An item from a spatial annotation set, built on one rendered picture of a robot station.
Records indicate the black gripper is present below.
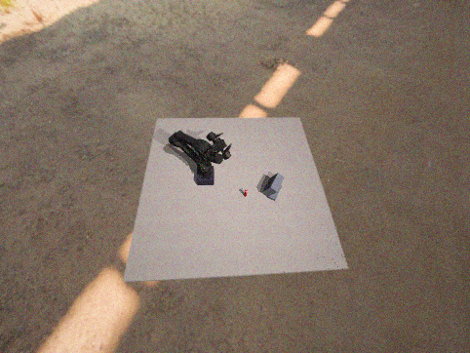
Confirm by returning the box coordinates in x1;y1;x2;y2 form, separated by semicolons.
206;132;232;160

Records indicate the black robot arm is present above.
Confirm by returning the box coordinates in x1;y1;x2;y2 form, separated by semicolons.
169;130;227;178

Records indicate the grey sloped panel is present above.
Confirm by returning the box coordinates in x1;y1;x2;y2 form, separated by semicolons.
262;173;284;201

